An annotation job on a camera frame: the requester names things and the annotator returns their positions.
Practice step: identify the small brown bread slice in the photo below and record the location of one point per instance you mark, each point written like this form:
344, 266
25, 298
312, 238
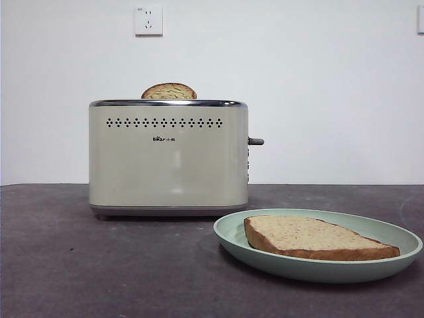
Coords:
169, 92

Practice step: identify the large brown bread slice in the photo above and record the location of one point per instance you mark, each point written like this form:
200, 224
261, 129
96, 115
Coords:
314, 240

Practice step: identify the cream two-slot toaster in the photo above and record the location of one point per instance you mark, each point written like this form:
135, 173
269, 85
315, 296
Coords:
165, 165

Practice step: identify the white wall plate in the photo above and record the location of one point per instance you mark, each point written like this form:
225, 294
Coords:
421, 20

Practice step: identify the white wall socket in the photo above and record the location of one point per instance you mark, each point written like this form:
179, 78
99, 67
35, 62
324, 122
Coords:
148, 21

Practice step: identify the pale green round plate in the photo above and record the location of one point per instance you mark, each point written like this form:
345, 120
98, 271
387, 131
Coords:
298, 270

